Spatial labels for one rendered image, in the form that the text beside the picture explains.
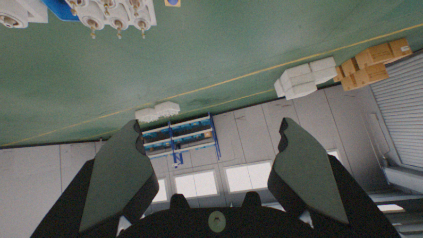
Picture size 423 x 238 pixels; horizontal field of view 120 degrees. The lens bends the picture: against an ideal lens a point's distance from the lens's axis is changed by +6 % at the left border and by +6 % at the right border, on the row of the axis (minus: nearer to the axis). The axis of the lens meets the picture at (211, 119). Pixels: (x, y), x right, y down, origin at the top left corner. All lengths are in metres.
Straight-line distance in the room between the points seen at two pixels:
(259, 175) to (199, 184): 2.61
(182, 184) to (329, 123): 6.54
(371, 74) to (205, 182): 5.77
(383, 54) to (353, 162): 4.14
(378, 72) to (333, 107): 2.92
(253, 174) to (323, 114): 3.58
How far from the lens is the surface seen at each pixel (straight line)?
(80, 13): 1.00
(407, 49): 4.20
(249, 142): 5.54
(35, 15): 1.19
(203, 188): 6.18
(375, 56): 3.84
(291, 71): 2.98
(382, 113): 6.75
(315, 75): 3.13
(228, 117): 5.52
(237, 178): 5.80
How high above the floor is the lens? 0.95
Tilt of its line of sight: 8 degrees down
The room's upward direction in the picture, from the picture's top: 168 degrees clockwise
